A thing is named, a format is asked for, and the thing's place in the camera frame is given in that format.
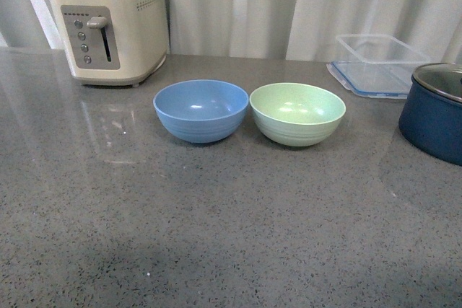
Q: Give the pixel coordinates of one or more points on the white curtain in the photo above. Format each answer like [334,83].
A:
[292,29]

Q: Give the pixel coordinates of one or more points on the green bowl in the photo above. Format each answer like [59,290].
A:
[295,114]

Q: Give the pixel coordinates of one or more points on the clear plastic container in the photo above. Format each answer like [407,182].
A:
[377,49]

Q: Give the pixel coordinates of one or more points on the blue bowl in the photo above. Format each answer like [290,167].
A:
[201,110]

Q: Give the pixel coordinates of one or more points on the cream toaster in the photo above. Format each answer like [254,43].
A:
[112,42]

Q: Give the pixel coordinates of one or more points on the blue-rimmed container lid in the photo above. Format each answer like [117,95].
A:
[385,81]

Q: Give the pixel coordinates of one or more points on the dark blue saucepan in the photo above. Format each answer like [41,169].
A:
[431,117]

